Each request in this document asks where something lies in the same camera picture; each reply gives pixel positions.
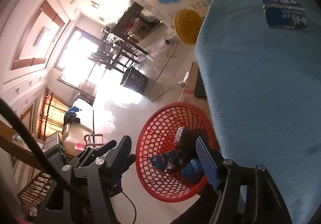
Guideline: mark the dark plastic bag ball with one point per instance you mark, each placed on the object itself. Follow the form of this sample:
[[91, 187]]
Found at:
[[186, 148]]

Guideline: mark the dark wooden table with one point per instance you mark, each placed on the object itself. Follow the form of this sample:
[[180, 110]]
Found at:
[[119, 47]]

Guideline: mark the cardboard box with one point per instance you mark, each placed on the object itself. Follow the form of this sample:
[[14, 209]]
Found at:
[[188, 92]]

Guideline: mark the yellow floor fan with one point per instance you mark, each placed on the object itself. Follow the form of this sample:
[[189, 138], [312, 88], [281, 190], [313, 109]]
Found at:
[[187, 25]]

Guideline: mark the red mesh trash basket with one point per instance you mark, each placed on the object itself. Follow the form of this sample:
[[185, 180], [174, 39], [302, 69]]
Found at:
[[156, 146]]

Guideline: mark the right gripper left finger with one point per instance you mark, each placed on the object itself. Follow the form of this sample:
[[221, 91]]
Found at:
[[96, 176]]

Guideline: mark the dark plastic crate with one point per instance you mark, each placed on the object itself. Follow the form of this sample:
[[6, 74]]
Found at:
[[133, 79]]

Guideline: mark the clear plastic container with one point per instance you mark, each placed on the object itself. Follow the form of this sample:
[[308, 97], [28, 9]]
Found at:
[[178, 135]]

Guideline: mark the blue tablecloth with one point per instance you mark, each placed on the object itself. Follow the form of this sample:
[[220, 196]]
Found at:
[[263, 90]]

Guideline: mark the torn blue carton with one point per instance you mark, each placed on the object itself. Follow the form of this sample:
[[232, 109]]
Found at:
[[167, 161]]

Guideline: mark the blue toothpaste box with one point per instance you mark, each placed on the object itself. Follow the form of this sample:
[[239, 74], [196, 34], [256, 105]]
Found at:
[[285, 14]]

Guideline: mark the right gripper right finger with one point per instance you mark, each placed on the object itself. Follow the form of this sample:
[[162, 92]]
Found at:
[[245, 195]]

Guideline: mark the white small appliance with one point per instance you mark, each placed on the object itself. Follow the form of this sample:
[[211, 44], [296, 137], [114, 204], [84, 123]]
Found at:
[[184, 81]]

